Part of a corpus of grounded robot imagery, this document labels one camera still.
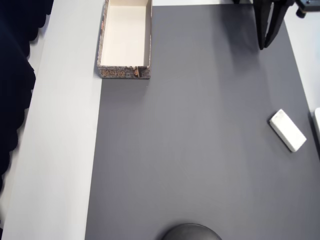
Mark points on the dark blue partition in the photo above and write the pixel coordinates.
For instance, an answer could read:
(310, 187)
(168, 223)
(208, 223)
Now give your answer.
(12, 75)

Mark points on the gray desk mat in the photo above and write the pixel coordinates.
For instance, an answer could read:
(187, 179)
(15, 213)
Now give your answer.
(187, 137)

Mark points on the patterned cardboard box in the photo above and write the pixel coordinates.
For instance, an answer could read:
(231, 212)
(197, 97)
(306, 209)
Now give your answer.
(125, 37)

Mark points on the black round object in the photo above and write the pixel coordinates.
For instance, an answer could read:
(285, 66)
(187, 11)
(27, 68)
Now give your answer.
(191, 232)

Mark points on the white rectangular block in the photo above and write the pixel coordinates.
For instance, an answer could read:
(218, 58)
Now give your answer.
(287, 130)

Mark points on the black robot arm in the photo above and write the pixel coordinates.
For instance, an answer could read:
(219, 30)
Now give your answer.
(236, 1)

